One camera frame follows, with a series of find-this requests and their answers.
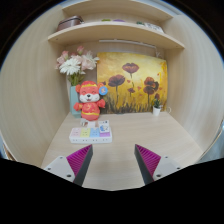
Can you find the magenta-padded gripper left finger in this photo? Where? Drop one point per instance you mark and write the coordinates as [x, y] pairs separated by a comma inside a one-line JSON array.
[[63, 166]]

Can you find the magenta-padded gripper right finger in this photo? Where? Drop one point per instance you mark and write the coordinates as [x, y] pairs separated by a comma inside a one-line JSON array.
[[163, 166]]

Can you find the white round plug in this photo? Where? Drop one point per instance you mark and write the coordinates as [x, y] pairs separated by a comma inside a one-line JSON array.
[[83, 122]]

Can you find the white adapter block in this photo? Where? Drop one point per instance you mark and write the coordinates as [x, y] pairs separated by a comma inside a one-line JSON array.
[[91, 124]]

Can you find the small plant in white pot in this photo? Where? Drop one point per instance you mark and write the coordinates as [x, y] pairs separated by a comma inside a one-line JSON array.
[[156, 111]]

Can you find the red plush mouse toy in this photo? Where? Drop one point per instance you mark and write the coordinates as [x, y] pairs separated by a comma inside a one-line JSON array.
[[90, 106]]

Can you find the teal vase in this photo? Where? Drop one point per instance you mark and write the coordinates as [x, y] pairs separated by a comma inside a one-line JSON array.
[[74, 100]]

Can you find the yellow poppy painting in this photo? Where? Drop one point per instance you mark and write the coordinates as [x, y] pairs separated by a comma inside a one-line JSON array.
[[140, 90]]

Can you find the pink and white flower bouquet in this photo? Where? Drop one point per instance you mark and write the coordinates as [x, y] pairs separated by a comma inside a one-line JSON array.
[[70, 66]]

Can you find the white light bar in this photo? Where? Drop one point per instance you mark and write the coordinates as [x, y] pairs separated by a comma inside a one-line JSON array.
[[126, 42]]

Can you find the wooden shelf unit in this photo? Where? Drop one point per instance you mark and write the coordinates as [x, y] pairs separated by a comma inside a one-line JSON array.
[[113, 30]]

